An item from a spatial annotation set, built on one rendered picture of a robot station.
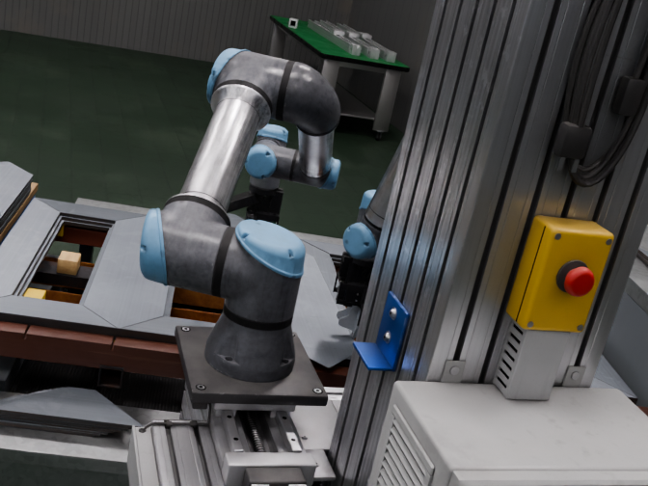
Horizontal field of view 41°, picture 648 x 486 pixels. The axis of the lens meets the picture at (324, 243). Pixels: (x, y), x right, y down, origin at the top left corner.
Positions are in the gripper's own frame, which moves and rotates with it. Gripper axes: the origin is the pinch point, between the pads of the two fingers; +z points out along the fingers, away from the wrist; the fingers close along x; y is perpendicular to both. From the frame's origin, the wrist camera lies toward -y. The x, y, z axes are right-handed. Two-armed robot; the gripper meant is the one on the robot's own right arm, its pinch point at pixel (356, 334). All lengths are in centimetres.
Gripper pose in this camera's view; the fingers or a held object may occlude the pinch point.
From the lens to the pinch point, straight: 207.3
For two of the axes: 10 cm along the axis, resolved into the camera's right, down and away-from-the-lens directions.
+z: -1.9, 9.2, 3.4
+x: 0.9, 3.6, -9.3
